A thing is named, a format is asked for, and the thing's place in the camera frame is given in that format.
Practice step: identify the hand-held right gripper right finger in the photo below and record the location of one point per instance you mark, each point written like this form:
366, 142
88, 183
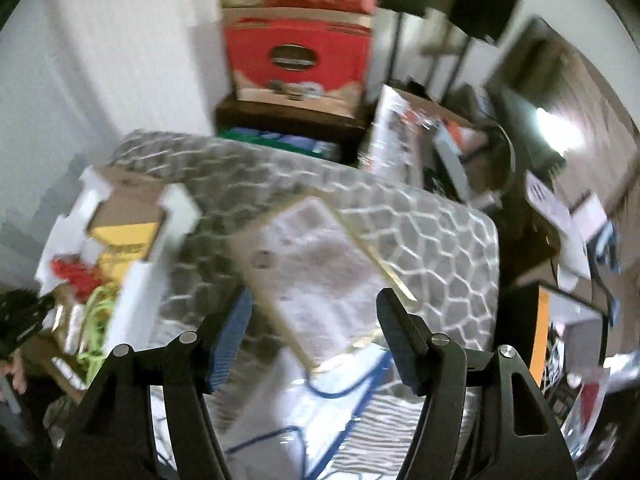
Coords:
400, 340

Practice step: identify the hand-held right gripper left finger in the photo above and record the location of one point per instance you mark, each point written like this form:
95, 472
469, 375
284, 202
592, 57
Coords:
235, 340

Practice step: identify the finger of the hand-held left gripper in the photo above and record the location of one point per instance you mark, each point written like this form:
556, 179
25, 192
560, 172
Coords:
42, 312

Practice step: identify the gold foil bag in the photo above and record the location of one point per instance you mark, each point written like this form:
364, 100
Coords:
315, 270

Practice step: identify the white cardboard box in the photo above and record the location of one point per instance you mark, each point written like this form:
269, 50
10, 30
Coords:
145, 280

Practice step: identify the yellow plastic bag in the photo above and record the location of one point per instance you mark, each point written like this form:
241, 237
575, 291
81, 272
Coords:
125, 240

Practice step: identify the person's left hand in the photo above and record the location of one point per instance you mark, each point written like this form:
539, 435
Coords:
15, 372

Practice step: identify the grey patterned blanket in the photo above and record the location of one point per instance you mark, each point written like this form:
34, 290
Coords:
425, 240

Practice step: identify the open brown cardboard box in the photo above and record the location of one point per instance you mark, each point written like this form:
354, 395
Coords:
440, 125

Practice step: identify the dark wooden cabinet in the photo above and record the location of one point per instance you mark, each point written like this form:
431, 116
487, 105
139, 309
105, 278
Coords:
290, 115

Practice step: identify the speaker stand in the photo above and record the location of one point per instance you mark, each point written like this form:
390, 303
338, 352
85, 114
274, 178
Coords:
395, 45
457, 70

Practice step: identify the red chocolate gift box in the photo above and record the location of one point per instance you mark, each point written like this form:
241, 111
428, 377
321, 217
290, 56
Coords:
250, 55

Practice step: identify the television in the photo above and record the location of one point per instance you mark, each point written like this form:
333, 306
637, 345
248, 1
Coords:
550, 70

